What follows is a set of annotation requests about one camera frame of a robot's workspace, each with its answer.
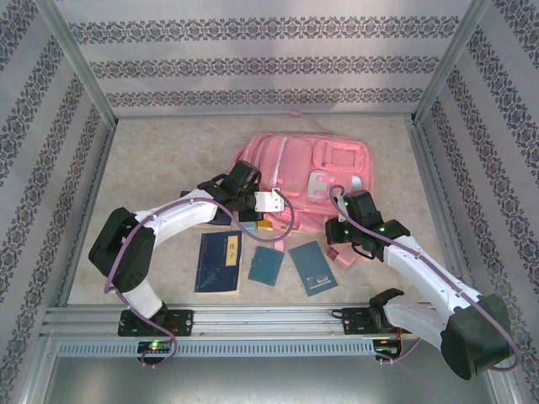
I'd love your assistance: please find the pink school backpack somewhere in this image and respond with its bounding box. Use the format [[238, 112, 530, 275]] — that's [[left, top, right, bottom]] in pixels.
[[230, 109, 366, 253]]

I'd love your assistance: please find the small pink box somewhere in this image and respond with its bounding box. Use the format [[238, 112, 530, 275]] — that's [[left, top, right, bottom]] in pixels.
[[327, 247, 359, 269]]

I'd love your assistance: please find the dark blue book white print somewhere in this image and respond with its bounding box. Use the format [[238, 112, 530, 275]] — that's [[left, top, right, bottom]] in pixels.
[[179, 189, 239, 231]]

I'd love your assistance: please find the teal notebook with barcode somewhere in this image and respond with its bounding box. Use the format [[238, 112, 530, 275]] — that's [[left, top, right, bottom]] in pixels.
[[287, 240, 339, 298]]

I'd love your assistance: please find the small teal notebook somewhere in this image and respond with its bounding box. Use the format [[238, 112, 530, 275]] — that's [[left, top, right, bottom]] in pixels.
[[247, 245, 285, 288]]

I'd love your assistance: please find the blue book with yellow label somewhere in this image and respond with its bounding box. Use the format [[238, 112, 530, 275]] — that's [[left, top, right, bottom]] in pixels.
[[194, 230, 243, 295]]

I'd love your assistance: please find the controller board with LED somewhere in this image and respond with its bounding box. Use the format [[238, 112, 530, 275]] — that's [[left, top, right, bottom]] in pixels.
[[136, 340, 173, 354], [373, 338, 404, 359]]

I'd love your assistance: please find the grey sheet metal panel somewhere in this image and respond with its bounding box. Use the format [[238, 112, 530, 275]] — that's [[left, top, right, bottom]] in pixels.
[[40, 356, 513, 404]]

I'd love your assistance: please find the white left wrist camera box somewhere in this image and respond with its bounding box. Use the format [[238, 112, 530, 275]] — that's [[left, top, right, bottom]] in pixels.
[[253, 188, 285, 213]]

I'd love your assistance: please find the aluminium side rail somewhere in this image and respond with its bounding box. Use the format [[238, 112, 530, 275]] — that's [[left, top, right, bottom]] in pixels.
[[57, 121, 118, 307], [404, 119, 494, 306]]

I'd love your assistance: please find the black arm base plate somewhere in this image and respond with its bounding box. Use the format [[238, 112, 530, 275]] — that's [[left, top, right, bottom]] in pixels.
[[117, 309, 195, 338], [332, 306, 418, 338]]

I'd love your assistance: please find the long aluminium base rail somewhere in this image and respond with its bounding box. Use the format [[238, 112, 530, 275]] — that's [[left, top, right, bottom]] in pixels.
[[40, 305, 494, 338]]

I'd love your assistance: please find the slotted grey cable duct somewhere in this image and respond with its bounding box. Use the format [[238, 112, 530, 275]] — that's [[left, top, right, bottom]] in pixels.
[[56, 338, 376, 359]]

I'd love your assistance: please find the aluminium frame post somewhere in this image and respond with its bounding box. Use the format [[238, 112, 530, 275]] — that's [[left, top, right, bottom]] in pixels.
[[33, 0, 118, 130], [412, 0, 494, 127]]

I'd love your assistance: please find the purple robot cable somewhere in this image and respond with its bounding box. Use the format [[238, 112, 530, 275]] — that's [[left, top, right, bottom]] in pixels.
[[103, 191, 296, 372], [329, 184, 523, 374]]

